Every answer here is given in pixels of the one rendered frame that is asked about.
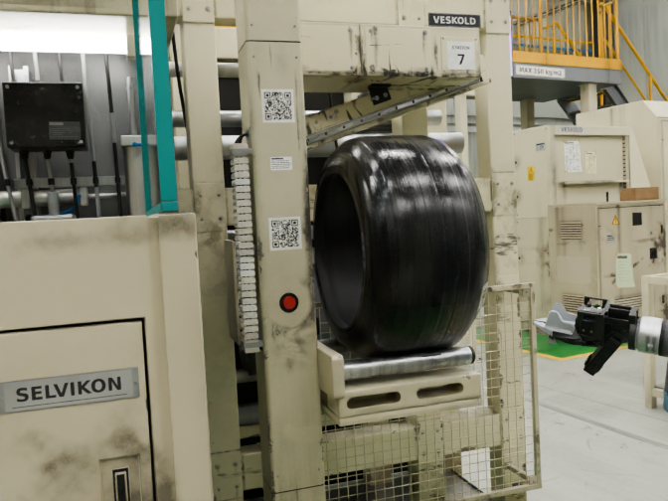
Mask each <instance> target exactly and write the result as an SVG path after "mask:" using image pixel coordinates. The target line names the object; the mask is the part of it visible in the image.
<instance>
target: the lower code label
mask: <svg viewBox="0 0 668 501"><path fill-rule="evenodd" d="M268 227H269V244H270V250H271V251H283V250H298V249H302V242H301V225H300V217H283V218H268Z"/></svg>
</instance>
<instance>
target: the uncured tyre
mask: <svg viewBox="0 0 668 501"><path fill-rule="evenodd" d="M313 253H314V264H315V272H316V279H317V285H318V290H319V295H320V299H321V303H322V307H323V310H324V313H325V316H326V319H327V322H328V324H329V326H330V328H331V330H332V332H333V334H334V336H335V337H336V339H337V340H338V341H339V342H340V343H341V344H342V345H343V346H345V347H346V348H347V349H348V350H350V351H351V352H352V353H353V354H355V355H356V356H357V357H359V358H362V359H363V358H371V357H380V356H388V355H396V354H404V353H411V352H420V351H428V350H436V349H444V348H451V347H453V346H454V345H456V344H457V343H458V342H459V341H460V340H461V339H462V338H463V337H464V335H465V334H466V332H467V331H468V329H469V328H470V326H471V325H472V323H473V322H474V320H475V319H476V317H477V315H478V313H479V311H480V309H479V310H478V311H477V308H478V304H479V299H480V295H481V290H482V288H483V286H484V285H485V284H486V283H487V281H488V275H489V263H490V244H489V232H488V225H487V218H486V213H485V209H484V205H483V201H482V198H481V195H480V192H479V189H478V187H477V184H476V182H475V180H474V178H473V176H472V174H471V172H470V171H469V169H468V168H467V166H466V165H465V164H464V163H463V161H462V160H461V159H460V158H459V157H458V156H457V154H456V153H455V152H454V151H453V150H452V149H451V148H450V147H449V146H448V145H447V144H445V143H444V142H442V141H441V140H438V139H435V138H432V137H428V136H425V135H383V136H358V137H355V138H352V139H349V140H346V141H344V142H343V143H342V144H341V145H340V146H339V147H338V148H337V149H336V150H335V151H334V152H333V153H332V154H331V155H330V156H329V157H328V159H327V160H326V161H325V163H324V165H323V167H322V170H321V172H320V175H319V179H318V183H317V187H316V193H315V200H314V209H313Z"/></svg>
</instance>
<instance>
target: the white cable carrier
mask: <svg viewBox="0 0 668 501"><path fill-rule="evenodd" d="M242 148H248V145H247V144H246V143H235V144H234V145H232V146H231V147H230V150H231V149H242ZM246 156H250V154H233V155H231V156H230V158H234V159H233V160H231V165H235V166H233V167H232V168H231V172H236V173H233V174H232V179H236V180H234V181H232V186H237V187H234V188H233V189H232V192H233V193H236V194H234V195H233V200H237V201H234V202H233V206H234V207H238V208H234V214H239V215H234V221H239V222H235V223H234V225H235V228H239V229H235V234H236V235H240V236H235V241H236V242H240V243H236V248H237V249H238V250H236V254H237V255H238V256H237V261H238V262H239V263H237V268H239V270H238V271H237V275H240V276H239V277H238V282H240V283H239V284H238V289H241V290H239V296H241V297H240V298H239V302H240V303H241V304H240V306H239V308H240V309H241V311H240V316H241V318H240V322H241V323H243V324H241V330H243V331H242V332H241V336H242V337H243V338H242V339H241V340H242V341H243V342H244V343H252V342H261V339H256V338H258V333H256V331H258V327H257V326H256V324H258V322H257V319H255V318H256V317H257V313H256V312H255V311H256V310H257V307H256V305H255V304H256V299H255V297H256V292H255V291H253V290H255V285H254V284H252V283H255V278H254V276H255V273H254V270H251V269H254V264H253V263H252V262H253V261H254V257H253V256H250V255H252V254H253V251H256V245H254V244H253V243H252V242H251V241H253V238H252V236H251V234H252V229H251V228H250V227H252V222H251V221H248V220H251V214H247V213H251V207H247V206H250V205H251V201H250V200H247V199H250V198H251V194H250V193H247V192H249V191H250V190H251V188H250V186H246V185H249V184H250V180H249V179H246V178H248V177H249V176H250V173H249V172H246V171H247V170H249V165H247V163H249V160H248V159H247V158H246ZM242 350H244V351H245V353H254V352H259V347H255V348H246V349H244V348H243V347H242Z"/></svg>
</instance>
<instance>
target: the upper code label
mask: <svg viewBox="0 0 668 501"><path fill-rule="evenodd" d="M261 106H262V122H295V116H294V98H293V89H262V90H261Z"/></svg>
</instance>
